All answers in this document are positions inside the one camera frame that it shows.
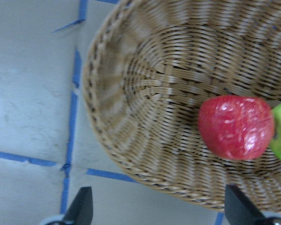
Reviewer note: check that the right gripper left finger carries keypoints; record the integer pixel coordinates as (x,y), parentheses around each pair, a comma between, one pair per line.
(80,211)

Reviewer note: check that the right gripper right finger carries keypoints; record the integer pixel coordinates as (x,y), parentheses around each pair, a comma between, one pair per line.
(239,209)

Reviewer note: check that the red apple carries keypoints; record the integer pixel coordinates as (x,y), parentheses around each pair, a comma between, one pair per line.
(236,127)

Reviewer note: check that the wicker basket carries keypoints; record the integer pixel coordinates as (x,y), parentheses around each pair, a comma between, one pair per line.
(151,66)

